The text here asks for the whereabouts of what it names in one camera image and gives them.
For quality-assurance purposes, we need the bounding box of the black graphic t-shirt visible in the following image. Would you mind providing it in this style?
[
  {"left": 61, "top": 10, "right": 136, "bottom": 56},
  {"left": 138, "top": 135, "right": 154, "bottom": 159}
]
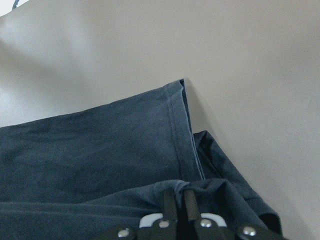
[{"left": 0, "top": 80, "right": 283, "bottom": 240}]

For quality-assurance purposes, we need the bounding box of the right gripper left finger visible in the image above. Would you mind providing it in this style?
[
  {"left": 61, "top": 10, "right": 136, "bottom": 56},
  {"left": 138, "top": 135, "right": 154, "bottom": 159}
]
[{"left": 163, "top": 189, "right": 178, "bottom": 223}]

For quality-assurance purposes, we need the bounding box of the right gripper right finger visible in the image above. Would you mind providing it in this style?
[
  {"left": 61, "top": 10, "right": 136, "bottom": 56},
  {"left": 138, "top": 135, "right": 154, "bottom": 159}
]
[{"left": 183, "top": 189, "right": 200, "bottom": 223}]

